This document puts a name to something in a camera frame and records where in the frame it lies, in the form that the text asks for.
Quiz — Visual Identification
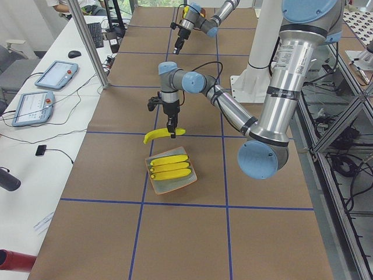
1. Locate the blue teach pendant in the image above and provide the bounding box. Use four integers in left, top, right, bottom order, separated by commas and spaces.
34, 61, 79, 90
12, 90, 55, 127

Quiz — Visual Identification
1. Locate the aluminium frame post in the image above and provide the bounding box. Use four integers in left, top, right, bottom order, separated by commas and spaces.
67, 0, 108, 89

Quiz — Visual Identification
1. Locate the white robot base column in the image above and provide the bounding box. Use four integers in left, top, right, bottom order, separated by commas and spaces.
231, 0, 283, 103

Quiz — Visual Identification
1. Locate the aluminium frame rack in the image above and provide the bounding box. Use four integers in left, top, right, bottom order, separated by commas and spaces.
291, 29, 373, 280

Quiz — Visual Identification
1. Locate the large yellow banana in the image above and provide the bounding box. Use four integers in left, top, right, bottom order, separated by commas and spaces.
150, 168, 192, 181

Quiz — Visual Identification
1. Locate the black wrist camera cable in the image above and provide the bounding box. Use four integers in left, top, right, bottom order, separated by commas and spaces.
180, 61, 224, 106

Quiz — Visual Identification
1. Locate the lower blue teach pendant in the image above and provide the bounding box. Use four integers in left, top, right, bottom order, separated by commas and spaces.
12, 90, 55, 127

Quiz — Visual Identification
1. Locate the small black box device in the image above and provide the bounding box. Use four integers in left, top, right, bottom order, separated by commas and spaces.
35, 145, 47, 156

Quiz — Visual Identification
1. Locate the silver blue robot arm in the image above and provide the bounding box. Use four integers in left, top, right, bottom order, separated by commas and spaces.
170, 0, 240, 55
147, 1, 344, 180

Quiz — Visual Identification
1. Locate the dark grey cylinder object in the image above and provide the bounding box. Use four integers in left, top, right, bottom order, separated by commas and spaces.
0, 167, 21, 191

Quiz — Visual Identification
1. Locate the red cylinder object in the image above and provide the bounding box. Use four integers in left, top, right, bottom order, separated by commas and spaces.
1, 249, 37, 272

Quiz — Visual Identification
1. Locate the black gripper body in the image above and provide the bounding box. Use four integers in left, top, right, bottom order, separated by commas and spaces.
162, 101, 180, 117
178, 27, 191, 41

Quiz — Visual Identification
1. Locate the brown wicker basket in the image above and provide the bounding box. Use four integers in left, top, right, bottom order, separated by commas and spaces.
181, 8, 207, 21

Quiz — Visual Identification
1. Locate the brown paper table mat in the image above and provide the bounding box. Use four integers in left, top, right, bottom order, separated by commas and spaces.
30, 7, 333, 279

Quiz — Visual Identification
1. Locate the black computer mouse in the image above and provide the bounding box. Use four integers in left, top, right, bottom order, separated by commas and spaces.
68, 50, 81, 59

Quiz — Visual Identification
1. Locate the square grey orange-rimmed plate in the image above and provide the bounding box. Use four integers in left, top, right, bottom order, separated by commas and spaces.
145, 146, 197, 195

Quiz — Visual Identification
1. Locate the black keyboard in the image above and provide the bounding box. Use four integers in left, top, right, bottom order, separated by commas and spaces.
87, 22, 104, 48

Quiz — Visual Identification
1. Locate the upper blue teach pendant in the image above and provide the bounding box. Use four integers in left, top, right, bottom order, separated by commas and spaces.
34, 61, 79, 90

